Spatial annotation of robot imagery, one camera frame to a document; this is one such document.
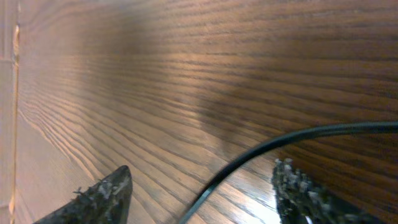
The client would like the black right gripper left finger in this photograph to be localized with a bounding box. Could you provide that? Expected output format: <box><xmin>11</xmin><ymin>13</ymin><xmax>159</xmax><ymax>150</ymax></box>
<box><xmin>35</xmin><ymin>166</ymin><xmax>133</xmax><ymax>224</ymax></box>

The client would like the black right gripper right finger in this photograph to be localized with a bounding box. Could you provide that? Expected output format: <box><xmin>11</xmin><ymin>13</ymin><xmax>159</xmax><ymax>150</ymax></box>
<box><xmin>272</xmin><ymin>159</ymin><xmax>382</xmax><ymax>224</ymax></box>

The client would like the black USB cable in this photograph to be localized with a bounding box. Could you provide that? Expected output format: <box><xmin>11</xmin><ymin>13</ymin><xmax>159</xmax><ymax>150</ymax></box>
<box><xmin>177</xmin><ymin>121</ymin><xmax>398</xmax><ymax>224</ymax></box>

